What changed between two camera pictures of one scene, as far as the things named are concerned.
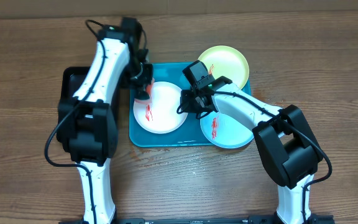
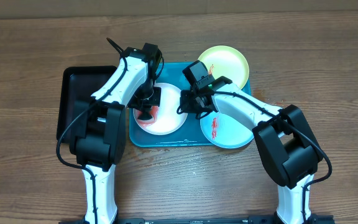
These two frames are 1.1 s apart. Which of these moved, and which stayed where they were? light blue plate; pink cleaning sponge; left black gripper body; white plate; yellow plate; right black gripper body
Moved: pink cleaning sponge; left black gripper body
Stayed: right black gripper body; yellow plate; white plate; light blue plate
